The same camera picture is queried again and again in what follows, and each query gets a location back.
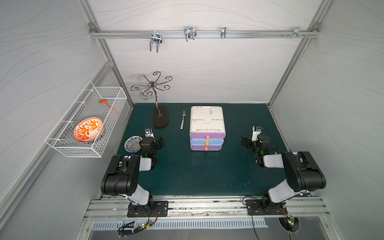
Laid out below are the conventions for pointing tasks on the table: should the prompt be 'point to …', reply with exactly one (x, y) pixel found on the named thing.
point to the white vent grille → (135, 225)
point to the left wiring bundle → (126, 229)
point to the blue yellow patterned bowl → (132, 144)
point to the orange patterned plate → (88, 129)
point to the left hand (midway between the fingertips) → (153, 137)
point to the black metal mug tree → (160, 114)
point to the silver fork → (184, 114)
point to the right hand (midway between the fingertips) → (252, 134)
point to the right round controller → (291, 223)
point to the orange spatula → (104, 101)
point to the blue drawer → (206, 142)
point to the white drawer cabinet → (207, 118)
